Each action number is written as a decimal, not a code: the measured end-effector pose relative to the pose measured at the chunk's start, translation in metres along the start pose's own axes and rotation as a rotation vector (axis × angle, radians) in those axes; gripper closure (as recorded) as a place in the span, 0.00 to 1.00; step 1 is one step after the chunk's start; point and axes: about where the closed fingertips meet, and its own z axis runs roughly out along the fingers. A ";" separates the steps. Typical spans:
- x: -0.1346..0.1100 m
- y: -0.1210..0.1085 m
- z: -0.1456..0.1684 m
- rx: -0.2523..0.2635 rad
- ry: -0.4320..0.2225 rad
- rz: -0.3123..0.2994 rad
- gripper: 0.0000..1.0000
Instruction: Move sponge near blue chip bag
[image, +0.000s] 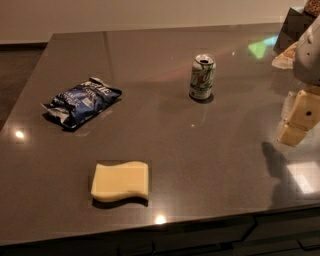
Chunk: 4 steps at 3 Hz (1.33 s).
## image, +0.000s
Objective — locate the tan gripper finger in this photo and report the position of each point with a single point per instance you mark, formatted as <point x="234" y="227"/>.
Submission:
<point x="305" y="115"/>
<point x="288" y="105"/>

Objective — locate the yellow sponge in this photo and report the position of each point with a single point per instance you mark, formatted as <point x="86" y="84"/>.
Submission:
<point x="121" y="181"/>

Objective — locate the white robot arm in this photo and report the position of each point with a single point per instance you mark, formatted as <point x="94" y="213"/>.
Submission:
<point x="306" y="66"/>

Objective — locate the light crumpled snack bag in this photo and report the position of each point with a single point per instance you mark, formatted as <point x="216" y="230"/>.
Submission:
<point x="285" y="60"/>

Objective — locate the blue chip bag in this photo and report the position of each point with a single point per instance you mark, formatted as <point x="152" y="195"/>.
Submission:
<point x="79" y="104"/>

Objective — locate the dark box in corner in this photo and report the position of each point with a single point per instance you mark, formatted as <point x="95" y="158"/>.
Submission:
<point x="295" y="24"/>

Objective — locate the green white soda can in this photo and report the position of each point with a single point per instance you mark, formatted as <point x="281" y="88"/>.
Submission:
<point x="202" y="76"/>

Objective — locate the dark cabinet drawer front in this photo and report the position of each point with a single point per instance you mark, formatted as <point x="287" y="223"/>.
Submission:
<point x="286" y="233"/>

